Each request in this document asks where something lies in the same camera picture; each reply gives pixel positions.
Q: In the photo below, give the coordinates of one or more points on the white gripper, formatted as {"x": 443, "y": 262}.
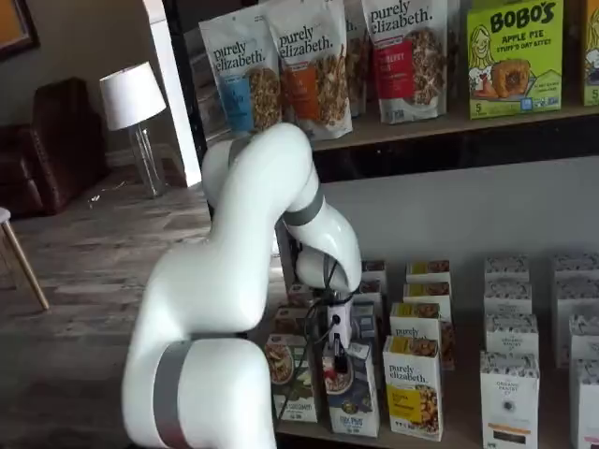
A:
{"x": 340, "y": 320}

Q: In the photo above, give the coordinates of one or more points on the blue and white cereal box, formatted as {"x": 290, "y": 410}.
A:
{"x": 365, "y": 322}
{"x": 370, "y": 292}
{"x": 373, "y": 270}
{"x": 353, "y": 402}

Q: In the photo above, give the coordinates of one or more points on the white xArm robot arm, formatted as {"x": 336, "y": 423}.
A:
{"x": 224, "y": 257}

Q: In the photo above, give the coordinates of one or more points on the yellow purely elizabeth box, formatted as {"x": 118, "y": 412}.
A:
{"x": 416, "y": 320}
{"x": 428, "y": 270}
{"x": 427, "y": 294}
{"x": 412, "y": 397}

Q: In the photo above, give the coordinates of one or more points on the white organic pantry box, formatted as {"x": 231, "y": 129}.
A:
{"x": 510, "y": 333}
{"x": 506, "y": 269}
{"x": 507, "y": 402}
{"x": 585, "y": 337}
{"x": 507, "y": 297}
{"x": 578, "y": 297}
{"x": 587, "y": 407}
{"x": 575, "y": 265}

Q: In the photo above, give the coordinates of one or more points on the green Bobo's apple pie box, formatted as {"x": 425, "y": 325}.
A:
{"x": 515, "y": 61}

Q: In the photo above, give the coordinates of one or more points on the yellow Bobo's box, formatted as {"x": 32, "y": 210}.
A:
{"x": 592, "y": 56}

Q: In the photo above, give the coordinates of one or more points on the orange label granola bag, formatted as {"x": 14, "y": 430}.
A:
{"x": 311, "y": 79}

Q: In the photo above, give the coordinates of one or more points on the blue label granola bag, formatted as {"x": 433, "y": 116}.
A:
{"x": 238, "y": 84}

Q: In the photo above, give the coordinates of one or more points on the purely elizabeth granola bag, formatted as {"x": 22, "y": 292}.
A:
{"x": 358, "y": 61}

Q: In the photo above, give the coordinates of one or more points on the red label granola bag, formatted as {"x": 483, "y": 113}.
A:
{"x": 404, "y": 65}

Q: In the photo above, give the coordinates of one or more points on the white shade table lamp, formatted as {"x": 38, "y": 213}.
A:
{"x": 131, "y": 93}

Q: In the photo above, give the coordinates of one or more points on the brown leather armchair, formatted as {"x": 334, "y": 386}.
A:
{"x": 51, "y": 154}

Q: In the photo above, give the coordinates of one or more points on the black frame wooden shelf unit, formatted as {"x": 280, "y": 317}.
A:
{"x": 421, "y": 130}

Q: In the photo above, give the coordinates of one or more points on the dark framed wall picture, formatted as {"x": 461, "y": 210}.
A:
{"x": 16, "y": 28}

